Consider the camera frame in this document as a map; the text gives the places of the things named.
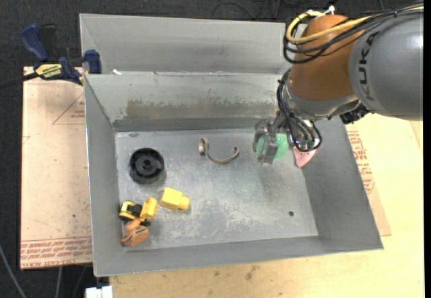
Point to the grey metal bin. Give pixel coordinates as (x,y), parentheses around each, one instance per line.
(219,189)

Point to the black round wheel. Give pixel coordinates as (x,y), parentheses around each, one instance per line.
(147,166)

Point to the yellow toy truck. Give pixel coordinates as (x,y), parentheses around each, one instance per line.
(148,208)

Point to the yellow block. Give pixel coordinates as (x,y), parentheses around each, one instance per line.
(172,198)

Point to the green ball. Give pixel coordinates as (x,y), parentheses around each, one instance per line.
(281,147)

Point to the brown cardboard board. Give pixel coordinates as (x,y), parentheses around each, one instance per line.
(54,172)

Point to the brown rubber band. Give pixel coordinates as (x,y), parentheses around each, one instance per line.
(219,159)

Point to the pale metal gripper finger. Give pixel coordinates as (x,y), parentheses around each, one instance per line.
(259,132)
(269,152)

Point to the pink triangular piece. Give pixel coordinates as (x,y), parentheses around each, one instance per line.
(303,156)

